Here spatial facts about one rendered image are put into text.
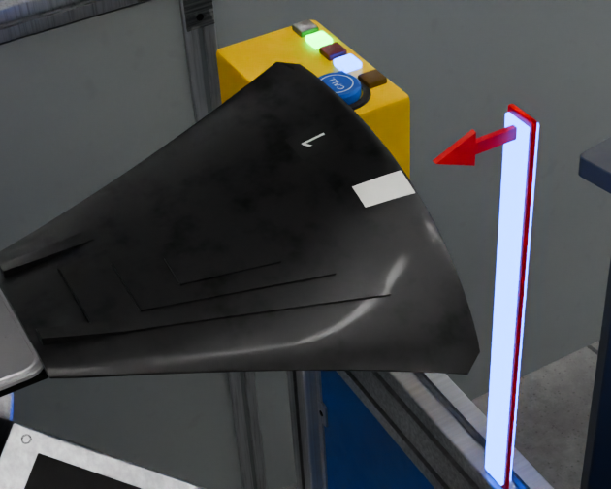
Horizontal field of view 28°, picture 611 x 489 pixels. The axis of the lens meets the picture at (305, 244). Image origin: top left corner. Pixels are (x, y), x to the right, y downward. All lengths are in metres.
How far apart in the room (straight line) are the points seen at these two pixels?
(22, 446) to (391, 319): 0.23
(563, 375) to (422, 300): 1.63
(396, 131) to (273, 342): 0.41
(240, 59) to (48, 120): 0.43
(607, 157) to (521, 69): 0.74
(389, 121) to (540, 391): 1.31
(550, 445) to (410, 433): 1.11
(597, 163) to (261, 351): 0.50
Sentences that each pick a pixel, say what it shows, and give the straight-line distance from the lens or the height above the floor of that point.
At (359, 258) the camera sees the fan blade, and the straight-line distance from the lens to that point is 0.65.
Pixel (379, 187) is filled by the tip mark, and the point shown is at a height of 1.19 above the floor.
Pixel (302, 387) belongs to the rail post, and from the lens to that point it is 1.26.
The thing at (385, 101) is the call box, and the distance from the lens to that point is 0.98.
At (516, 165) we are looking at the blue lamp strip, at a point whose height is 1.16.
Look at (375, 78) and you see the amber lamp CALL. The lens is 0.99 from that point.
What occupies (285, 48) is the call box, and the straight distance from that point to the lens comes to 1.05.
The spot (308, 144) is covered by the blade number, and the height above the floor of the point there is 1.20.
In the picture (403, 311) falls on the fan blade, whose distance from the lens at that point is 0.64.
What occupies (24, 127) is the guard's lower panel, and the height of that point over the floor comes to 0.85.
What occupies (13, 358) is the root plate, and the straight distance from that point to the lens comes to 0.61.
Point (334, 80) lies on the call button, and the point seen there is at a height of 1.08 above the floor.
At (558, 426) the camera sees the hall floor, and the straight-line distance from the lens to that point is 2.18.
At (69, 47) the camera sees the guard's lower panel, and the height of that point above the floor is 0.93.
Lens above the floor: 1.59
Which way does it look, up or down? 39 degrees down
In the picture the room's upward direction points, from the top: 4 degrees counter-clockwise
